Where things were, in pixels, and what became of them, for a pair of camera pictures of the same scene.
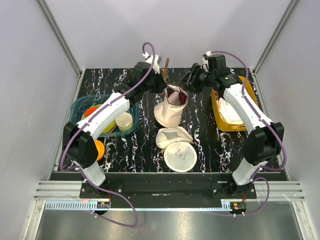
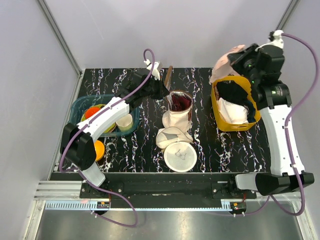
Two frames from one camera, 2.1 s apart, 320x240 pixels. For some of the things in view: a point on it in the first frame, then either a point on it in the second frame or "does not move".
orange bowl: x=101 y=149 does not move
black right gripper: x=195 y=70 to x=236 y=59
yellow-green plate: x=109 y=129 does not move
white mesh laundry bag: x=180 y=155 does not move
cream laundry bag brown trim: x=167 y=114 to x=180 y=120
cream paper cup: x=124 y=121 does not move
